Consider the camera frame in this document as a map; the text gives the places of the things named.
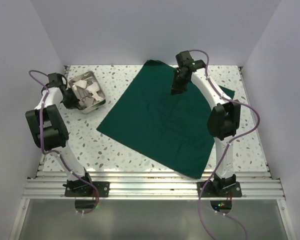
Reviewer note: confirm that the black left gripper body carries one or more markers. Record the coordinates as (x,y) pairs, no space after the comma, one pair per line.
(65,100)

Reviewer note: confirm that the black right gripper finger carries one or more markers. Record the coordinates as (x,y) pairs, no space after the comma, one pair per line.
(174,91)
(182,89)

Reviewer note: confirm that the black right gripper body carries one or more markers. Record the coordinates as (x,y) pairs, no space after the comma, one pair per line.
(178,79)

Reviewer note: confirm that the steel hemostat forceps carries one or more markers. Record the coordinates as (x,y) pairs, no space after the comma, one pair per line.
(86,98)

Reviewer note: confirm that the stainless steel instrument tray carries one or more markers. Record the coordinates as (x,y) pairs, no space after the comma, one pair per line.
(90,77)

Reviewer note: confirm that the white gauze pad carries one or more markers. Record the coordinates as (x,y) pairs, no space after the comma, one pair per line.
(80,85)
(93,88)
(97,98)

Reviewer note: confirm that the green surgical drape cloth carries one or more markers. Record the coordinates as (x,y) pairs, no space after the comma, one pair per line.
(169,129)

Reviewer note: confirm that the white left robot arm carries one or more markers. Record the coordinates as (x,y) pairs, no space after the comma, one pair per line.
(48,129)

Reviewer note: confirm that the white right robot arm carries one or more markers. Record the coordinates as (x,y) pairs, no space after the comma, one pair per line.
(222,124)

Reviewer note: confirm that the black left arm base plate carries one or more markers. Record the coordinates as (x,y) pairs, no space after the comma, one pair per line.
(85,190)

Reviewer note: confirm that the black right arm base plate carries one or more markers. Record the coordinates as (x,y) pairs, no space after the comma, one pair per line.
(213,191)

